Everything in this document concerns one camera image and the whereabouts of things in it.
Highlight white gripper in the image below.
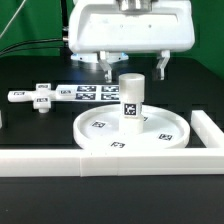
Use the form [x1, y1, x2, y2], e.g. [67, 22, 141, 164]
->
[68, 0, 195, 83]

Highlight white round table top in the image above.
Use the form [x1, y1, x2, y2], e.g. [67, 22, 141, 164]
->
[73, 104, 190, 152]

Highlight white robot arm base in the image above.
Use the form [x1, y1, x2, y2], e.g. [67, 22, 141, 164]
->
[71, 52, 129, 64]

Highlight white marker sheet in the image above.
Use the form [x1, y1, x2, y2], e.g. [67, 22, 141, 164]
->
[55, 85, 119, 102]

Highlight white cross-shaped table base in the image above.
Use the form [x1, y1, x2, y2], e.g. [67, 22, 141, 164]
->
[8, 83, 75, 113]

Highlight black cable bundle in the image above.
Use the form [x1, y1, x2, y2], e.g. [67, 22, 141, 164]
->
[0, 37, 71, 58]

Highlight white right fence rail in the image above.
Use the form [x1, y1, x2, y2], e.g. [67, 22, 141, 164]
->
[190, 110, 224, 148]

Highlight white fence rail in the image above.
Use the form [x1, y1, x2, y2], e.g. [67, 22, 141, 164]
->
[0, 148, 224, 177]
[190, 110, 224, 148]

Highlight grey thin cable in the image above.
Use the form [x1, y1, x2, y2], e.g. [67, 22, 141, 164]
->
[0, 0, 28, 39]

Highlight white front fence rail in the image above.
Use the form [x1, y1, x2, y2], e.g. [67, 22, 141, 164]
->
[0, 148, 224, 177]

